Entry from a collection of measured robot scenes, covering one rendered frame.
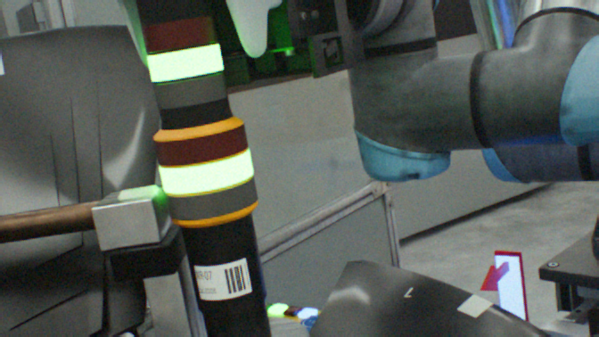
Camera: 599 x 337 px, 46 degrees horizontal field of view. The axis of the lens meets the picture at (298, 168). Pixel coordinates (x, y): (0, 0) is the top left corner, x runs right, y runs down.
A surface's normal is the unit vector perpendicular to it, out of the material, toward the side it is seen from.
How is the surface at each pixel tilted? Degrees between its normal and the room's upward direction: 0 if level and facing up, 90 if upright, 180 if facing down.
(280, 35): 90
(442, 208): 90
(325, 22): 90
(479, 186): 90
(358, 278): 14
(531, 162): 115
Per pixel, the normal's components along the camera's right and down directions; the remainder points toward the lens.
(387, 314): -0.05, -0.93
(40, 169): -0.09, -0.51
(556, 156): -0.47, 0.35
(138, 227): -0.04, 0.21
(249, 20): 0.92, -0.07
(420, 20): 0.54, 0.07
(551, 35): -0.43, -0.59
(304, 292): 0.79, 0.00
